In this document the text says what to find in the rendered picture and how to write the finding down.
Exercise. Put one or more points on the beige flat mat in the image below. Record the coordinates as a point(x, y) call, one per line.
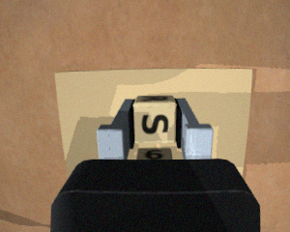
point(219, 97)

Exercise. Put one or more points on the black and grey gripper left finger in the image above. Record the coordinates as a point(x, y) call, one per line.
point(116, 140)

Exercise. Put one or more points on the tan letter block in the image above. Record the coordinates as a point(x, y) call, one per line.
point(153, 154)
point(154, 119)

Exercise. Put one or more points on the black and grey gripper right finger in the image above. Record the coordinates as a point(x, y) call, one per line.
point(194, 139)

